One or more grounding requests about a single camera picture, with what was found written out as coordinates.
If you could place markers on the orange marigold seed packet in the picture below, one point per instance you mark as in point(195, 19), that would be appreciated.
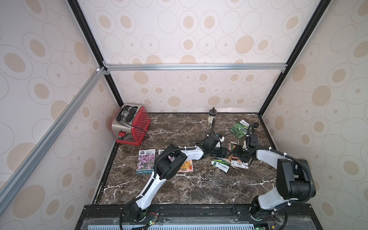
point(235, 161)

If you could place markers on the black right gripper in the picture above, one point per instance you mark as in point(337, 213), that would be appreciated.
point(241, 155)

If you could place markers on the small glass bottle black cap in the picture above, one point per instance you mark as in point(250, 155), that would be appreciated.
point(212, 115)

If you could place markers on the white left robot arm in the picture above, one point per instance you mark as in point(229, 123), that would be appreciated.
point(166, 166)

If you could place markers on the left aluminium frame bar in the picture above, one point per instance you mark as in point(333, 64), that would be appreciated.
point(24, 171)

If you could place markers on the horizontal aluminium frame bar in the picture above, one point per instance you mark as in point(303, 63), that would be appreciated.
point(196, 67)

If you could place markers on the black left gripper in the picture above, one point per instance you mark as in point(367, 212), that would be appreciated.
point(224, 154)

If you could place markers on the pink sunflower shop seed packet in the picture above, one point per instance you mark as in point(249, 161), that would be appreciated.
point(186, 167)

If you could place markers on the red polka-dot toaster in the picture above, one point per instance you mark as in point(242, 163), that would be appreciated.
point(130, 124)

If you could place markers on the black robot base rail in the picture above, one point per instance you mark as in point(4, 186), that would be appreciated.
point(199, 217)

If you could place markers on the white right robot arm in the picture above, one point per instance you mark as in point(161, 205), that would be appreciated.
point(294, 181)

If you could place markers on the green gourd seed packet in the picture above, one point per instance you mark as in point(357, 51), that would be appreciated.
point(221, 164)

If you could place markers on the green vegetable seed packet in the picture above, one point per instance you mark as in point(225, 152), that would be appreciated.
point(240, 129)

